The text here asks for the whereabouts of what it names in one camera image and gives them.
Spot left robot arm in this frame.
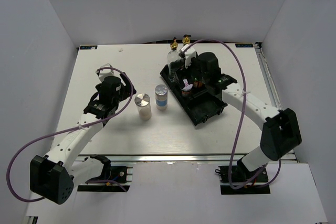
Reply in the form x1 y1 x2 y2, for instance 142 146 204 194
30 67 136 205

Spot purple cable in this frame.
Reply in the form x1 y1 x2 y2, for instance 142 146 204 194
5 68 133 202
180 39 282 190

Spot dark sauce glass bottle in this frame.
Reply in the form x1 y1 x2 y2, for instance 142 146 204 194
182 34 191 47

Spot left blue table sticker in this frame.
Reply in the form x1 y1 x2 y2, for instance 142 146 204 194
79 45 98 50

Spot silver-lid dark spice jar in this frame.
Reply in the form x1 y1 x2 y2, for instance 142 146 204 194
182 79 193 97

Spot clear glass oil bottle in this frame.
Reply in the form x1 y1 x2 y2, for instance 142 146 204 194
167 37 183 82

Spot black three-compartment tray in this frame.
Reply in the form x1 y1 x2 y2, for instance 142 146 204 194
160 65 228 126

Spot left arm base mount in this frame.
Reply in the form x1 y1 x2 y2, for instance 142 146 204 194
77 155 133 193

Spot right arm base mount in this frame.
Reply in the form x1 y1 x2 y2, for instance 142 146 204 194
215 166 271 195

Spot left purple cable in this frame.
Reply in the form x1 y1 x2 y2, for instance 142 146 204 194
5 68 133 202

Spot aluminium table side rail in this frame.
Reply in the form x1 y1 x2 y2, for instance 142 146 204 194
254 42 302 161

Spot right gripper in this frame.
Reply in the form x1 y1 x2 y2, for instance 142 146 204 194
173 56 208 90

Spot red-lid brown sauce jar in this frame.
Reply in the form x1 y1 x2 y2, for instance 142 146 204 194
193 81 203 88

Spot blue-label spice shaker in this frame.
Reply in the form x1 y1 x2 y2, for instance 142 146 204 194
154 84 168 110

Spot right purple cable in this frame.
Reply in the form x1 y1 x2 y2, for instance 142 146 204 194
180 39 282 190

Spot silver-lid white powder jar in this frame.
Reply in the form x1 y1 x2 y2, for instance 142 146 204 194
134 93 152 121

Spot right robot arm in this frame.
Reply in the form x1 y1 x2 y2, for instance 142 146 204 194
184 52 302 182

